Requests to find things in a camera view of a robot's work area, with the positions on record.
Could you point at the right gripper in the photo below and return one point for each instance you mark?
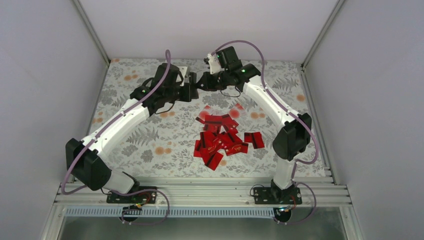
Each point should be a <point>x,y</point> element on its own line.
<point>207,85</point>

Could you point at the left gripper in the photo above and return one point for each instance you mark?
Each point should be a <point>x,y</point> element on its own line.
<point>186,97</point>

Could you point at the black leather card holder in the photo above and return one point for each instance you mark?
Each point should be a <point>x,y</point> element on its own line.
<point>193,90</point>

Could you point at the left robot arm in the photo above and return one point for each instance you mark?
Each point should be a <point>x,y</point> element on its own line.
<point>85,158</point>

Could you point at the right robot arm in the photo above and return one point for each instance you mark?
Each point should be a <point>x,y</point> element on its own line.
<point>293,128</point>

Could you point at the white red circle card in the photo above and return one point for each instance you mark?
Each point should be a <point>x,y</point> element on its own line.
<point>237,111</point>

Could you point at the red card top centre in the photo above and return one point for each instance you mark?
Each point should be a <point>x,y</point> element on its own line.
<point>213,120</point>

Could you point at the red card left edge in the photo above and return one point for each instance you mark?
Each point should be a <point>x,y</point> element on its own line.
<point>197,148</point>

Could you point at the red card far right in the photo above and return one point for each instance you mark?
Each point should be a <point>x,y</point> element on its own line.
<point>255,138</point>

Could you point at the red VIP card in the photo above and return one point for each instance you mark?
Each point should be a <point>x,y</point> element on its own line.
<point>237,148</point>

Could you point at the red card front bottom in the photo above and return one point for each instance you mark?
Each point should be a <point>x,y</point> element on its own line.
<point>213,161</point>

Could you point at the floral patterned table mat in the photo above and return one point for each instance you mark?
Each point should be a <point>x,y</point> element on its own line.
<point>163,145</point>

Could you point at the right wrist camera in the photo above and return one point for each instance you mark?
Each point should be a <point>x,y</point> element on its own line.
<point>212,63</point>

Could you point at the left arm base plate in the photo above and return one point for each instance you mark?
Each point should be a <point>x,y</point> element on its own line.
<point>148,196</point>

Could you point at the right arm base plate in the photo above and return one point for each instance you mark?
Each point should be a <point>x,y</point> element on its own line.
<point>270,196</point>

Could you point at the aluminium rail frame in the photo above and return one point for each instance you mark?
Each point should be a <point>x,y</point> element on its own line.
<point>235,192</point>

